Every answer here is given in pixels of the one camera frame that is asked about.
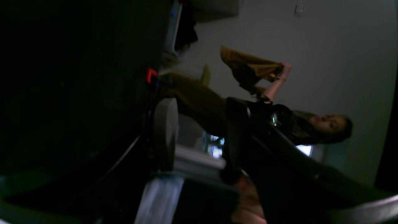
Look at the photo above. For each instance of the orange blue clamp bottom right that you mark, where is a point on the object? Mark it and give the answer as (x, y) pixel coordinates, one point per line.
(152, 77)

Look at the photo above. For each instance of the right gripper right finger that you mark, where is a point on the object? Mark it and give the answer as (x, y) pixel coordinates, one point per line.
(293, 188)

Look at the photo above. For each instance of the black table cloth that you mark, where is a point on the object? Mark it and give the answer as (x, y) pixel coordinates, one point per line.
(72, 75)

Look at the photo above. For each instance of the brown cloth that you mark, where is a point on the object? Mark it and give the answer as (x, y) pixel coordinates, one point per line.
(248, 70)

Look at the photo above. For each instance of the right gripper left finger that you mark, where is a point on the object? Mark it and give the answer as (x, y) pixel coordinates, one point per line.
(159, 135)

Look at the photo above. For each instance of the person in dark clothes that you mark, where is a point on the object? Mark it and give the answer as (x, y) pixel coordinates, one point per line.
(209, 110)

